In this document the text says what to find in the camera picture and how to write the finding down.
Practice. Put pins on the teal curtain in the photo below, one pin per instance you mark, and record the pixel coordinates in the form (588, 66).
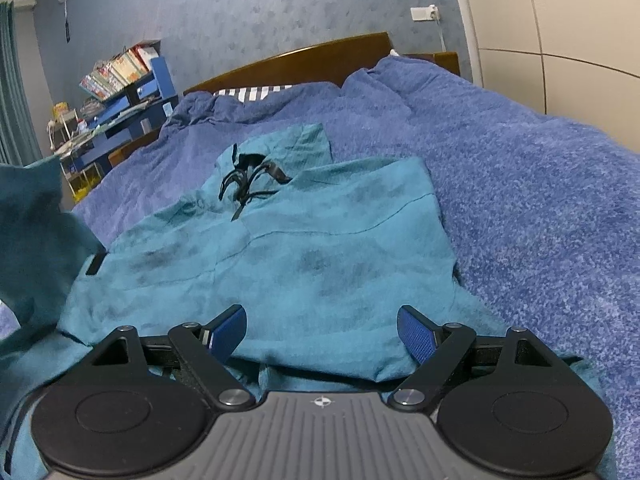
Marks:
(14, 90)

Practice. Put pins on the wooden headboard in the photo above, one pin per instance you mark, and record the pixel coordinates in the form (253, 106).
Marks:
(300, 62)

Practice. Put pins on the striped pillow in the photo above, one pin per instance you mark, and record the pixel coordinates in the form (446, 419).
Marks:
(250, 93)

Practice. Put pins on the blue bookshelf desk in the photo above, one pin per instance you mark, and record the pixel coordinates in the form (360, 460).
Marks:
(145, 105)

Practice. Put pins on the badminton racket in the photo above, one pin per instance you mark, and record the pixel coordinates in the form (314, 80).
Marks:
(66, 5)

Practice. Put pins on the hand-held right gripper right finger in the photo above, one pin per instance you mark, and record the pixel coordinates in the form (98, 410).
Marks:
(414, 332)

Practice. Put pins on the row of colourful books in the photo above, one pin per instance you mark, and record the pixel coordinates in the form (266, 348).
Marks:
(117, 70)

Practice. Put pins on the blue fleece blanket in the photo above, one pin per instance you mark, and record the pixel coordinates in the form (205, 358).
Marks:
(525, 200)

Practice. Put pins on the white wardrobe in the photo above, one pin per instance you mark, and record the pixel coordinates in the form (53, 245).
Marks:
(565, 45)

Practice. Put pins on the white wall socket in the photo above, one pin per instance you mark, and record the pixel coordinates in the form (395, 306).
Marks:
(424, 12)

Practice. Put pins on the teal hoodie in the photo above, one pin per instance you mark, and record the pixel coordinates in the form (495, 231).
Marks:
(310, 260)

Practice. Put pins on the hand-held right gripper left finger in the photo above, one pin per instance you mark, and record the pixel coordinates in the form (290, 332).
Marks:
(231, 329)

